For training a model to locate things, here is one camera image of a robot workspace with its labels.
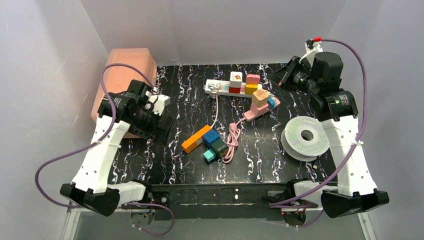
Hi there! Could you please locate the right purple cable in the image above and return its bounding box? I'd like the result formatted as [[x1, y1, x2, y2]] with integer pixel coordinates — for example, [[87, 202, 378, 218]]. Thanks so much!
[[269, 38, 368, 229]]

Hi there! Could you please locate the white power strip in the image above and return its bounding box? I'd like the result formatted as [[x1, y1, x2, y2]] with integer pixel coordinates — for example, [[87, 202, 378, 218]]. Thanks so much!
[[204, 79, 262, 98]]

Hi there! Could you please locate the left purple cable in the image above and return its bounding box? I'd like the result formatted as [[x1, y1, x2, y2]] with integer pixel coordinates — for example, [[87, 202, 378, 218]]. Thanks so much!
[[34, 63, 175, 237]]

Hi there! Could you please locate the dark green socket cube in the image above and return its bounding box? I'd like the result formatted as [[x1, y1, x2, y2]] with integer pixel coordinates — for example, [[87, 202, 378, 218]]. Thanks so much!
[[210, 138, 229, 159]]

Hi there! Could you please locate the pink charger plug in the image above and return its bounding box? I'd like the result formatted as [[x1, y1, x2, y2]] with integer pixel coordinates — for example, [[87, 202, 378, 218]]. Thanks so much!
[[245, 74, 261, 85]]

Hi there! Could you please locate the white filament spool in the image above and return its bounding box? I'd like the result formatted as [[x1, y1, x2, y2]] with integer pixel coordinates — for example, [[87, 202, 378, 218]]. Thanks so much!
[[280, 116, 330, 162]]

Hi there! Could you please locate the tan yellow charger plug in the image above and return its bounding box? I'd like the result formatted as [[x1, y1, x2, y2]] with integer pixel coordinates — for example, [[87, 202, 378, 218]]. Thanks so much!
[[252, 88, 270, 108]]

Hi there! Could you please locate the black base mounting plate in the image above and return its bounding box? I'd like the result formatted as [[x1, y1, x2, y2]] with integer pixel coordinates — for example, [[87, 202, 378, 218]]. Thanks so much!
[[119, 180, 320, 222]]

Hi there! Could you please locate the pink power cord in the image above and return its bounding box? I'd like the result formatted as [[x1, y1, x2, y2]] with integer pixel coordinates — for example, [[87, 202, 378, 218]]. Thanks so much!
[[221, 116, 248, 165]]

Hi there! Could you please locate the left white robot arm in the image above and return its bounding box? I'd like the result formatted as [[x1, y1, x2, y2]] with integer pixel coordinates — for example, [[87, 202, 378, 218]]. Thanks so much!
[[60, 80, 174, 217]]

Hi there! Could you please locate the white coiled cord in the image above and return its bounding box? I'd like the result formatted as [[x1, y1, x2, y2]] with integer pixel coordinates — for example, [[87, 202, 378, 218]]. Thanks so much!
[[208, 82, 222, 128]]

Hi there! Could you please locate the pink power strip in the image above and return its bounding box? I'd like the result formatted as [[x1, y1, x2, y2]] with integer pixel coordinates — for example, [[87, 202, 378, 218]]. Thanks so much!
[[243, 97, 281, 122]]

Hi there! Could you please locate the blue plug with white cable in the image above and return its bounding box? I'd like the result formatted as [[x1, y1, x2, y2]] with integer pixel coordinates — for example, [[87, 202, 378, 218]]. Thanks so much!
[[267, 96, 276, 110]]

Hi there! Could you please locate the purple cable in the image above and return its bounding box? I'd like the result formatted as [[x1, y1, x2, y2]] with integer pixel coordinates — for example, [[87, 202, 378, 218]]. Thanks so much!
[[269, 38, 368, 229], [34, 63, 175, 237]]

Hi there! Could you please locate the teal white charger plug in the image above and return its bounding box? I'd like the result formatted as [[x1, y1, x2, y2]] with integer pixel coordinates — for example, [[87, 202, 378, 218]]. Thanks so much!
[[202, 149, 217, 165]]

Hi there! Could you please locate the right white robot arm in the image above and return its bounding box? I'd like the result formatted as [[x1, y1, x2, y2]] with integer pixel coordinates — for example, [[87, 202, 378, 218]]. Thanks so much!
[[269, 51, 390, 218]]

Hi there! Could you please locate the orange socket cube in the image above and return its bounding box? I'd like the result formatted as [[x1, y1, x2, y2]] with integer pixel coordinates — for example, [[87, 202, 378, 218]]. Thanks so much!
[[181, 125, 211, 154]]

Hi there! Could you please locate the white red charger plug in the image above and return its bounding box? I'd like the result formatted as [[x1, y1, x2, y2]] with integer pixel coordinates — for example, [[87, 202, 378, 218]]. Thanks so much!
[[228, 71, 243, 94]]

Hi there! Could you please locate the pink translucent storage box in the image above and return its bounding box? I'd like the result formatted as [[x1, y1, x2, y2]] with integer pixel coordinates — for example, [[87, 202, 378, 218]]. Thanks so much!
[[91, 48, 158, 138]]

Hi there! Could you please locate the blue socket cube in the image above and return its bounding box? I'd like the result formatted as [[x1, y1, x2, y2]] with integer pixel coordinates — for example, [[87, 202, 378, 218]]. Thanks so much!
[[202, 129, 221, 149]]

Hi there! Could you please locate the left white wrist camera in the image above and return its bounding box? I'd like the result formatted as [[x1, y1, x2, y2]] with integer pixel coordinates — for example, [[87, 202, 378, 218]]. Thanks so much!
[[149, 94, 171, 116]]

